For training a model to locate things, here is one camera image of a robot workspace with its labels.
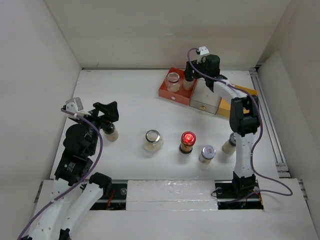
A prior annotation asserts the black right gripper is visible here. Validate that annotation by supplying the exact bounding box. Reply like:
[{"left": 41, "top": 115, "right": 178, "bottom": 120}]
[{"left": 183, "top": 58, "right": 210, "bottom": 80}]

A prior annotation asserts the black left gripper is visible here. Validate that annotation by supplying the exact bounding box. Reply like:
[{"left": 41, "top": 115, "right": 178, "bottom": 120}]
[{"left": 74, "top": 100, "right": 119, "bottom": 154}]

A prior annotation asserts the black-capped white bottle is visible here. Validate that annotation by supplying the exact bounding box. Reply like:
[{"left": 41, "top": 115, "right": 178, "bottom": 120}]
[{"left": 182, "top": 77, "right": 195, "bottom": 91}]

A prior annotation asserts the glass jar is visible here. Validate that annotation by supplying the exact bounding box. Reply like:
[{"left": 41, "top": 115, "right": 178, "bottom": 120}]
[
  {"left": 165, "top": 72, "right": 181, "bottom": 93},
  {"left": 144, "top": 129, "right": 164, "bottom": 153}
]

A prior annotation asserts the red-capped dark sauce bottle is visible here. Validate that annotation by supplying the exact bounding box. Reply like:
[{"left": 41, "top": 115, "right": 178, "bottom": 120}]
[{"left": 179, "top": 131, "right": 196, "bottom": 154}]

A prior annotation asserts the silver-lid small jar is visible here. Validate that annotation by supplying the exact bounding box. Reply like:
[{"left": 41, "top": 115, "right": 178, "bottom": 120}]
[{"left": 198, "top": 145, "right": 216, "bottom": 164}]

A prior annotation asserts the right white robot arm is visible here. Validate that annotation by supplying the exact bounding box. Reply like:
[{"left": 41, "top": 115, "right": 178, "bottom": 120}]
[{"left": 184, "top": 48, "right": 261, "bottom": 203}]

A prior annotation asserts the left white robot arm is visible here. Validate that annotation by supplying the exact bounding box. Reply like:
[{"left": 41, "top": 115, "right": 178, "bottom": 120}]
[{"left": 18, "top": 97, "right": 119, "bottom": 240}]

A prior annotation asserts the clear plastic bin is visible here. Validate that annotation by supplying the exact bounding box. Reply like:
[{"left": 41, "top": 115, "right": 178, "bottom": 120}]
[{"left": 189, "top": 78, "right": 222, "bottom": 115}]

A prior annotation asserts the yellow plastic bin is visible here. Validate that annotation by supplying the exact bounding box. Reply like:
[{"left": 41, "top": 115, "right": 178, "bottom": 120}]
[{"left": 213, "top": 82, "right": 246, "bottom": 118}]

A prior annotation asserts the silver-capped white shaker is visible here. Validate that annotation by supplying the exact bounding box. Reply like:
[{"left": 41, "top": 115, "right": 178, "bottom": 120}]
[{"left": 222, "top": 132, "right": 237, "bottom": 155}]

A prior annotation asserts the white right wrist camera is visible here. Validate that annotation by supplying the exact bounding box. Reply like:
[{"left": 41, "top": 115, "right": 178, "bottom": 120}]
[{"left": 196, "top": 46, "right": 210, "bottom": 63}]

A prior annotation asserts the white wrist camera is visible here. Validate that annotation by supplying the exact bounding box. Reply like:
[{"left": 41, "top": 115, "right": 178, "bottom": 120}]
[
  {"left": 61, "top": 97, "right": 90, "bottom": 117},
  {"left": 196, "top": 46, "right": 210, "bottom": 63}
]

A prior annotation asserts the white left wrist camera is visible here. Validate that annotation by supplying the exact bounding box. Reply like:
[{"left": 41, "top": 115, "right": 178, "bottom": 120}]
[{"left": 61, "top": 97, "right": 90, "bottom": 117}]

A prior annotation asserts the aluminium side rail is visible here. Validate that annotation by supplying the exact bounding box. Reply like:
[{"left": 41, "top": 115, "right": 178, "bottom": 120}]
[{"left": 249, "top": 68, "right": 291, "bottom": 179}]

